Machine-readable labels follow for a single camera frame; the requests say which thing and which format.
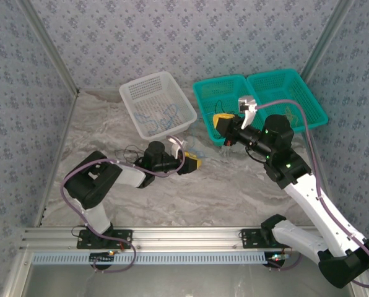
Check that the teal plastic mesh basket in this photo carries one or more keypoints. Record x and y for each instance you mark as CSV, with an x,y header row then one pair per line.
x,y
271,85
209,92

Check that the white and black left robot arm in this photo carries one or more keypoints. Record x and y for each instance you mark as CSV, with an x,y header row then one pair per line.
x,y
88,182

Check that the white plastic mesh basket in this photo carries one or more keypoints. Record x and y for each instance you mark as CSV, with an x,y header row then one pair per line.
x,y
159,96

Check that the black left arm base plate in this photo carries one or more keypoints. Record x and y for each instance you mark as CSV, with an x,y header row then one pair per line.
x,y
122,244

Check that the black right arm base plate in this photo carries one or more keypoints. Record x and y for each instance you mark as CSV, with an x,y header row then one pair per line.
x,y
249,239

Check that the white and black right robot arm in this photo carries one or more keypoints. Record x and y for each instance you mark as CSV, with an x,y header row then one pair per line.
x,y
311,201

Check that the grey metal sheet panel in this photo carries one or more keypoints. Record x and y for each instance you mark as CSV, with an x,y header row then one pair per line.
x,y
184,281

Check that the small circuit board with LED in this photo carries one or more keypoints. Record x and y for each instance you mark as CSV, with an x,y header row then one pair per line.
x,y
102,259
275,260

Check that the aluminium side rail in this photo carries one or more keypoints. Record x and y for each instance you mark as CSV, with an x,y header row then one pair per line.
x,y
326,187
61,145

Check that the aluminium mounting rail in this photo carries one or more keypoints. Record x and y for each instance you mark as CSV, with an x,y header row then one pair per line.
x,y
184,236

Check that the aluminium corner post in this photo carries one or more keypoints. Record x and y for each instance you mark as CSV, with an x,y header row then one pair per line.
x,y
327,40
48,46

